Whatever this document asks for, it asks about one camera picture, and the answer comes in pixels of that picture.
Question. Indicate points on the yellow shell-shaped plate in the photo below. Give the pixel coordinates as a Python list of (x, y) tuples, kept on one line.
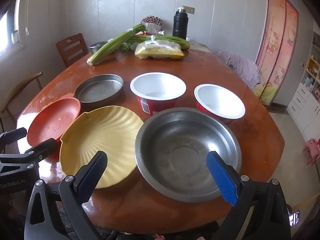
[(105, 132)]

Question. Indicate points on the yellow food plastic bag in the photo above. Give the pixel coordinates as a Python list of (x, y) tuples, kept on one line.
[(160, 51)]

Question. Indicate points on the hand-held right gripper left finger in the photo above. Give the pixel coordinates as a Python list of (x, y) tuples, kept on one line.
[(93, 172)]

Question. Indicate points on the pink cartoon door curtain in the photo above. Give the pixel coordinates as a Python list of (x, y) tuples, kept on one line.
[(275, 42)]

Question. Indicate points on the purple cloth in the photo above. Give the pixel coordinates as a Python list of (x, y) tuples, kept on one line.
[(240, 66)]

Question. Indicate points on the white shelf cabinet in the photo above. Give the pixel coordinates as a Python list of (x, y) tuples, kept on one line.
[(300, 100)]

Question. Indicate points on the light wooden armchair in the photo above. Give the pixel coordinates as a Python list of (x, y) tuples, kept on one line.
[(23, 86)]

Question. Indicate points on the small steel bowl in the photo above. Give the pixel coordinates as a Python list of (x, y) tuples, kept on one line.
[(96, 47)]

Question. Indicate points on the black thermos flask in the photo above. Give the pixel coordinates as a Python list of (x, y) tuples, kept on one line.
[(179, 25)]

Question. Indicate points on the green celery bunch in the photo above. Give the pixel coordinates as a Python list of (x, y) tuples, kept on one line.
[(175, 40), (107, 46)]

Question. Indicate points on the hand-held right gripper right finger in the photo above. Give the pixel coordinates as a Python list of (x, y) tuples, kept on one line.
[(222, 177)]

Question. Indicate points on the red packet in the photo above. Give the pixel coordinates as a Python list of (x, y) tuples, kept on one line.
[(144, 33)]

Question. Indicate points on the pink child stool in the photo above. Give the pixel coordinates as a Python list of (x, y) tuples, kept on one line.
[(312, 145)]

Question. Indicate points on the large steel bowl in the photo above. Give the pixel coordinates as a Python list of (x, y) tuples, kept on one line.
[(175, 142)]

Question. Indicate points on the dark red flower bouquet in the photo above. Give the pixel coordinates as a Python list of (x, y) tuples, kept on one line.
[(151, 20)]

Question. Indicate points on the window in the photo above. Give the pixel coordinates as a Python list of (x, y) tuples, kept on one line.
[(7, 35)]

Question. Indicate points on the wall power socket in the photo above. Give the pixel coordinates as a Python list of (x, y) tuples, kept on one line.
[(190, 10)]

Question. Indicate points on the shallow round steel pan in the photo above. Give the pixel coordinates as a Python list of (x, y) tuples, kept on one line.
[(100, 91)]

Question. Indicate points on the brown slatted wooden chair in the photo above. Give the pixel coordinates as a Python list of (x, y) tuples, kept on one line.
[(72, 50)]

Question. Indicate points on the orange plastic plate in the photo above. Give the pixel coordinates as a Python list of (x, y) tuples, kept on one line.
[(50, 122)]

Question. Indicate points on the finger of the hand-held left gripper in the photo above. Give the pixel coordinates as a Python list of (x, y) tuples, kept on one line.
[(15, 134), (45, 148)]

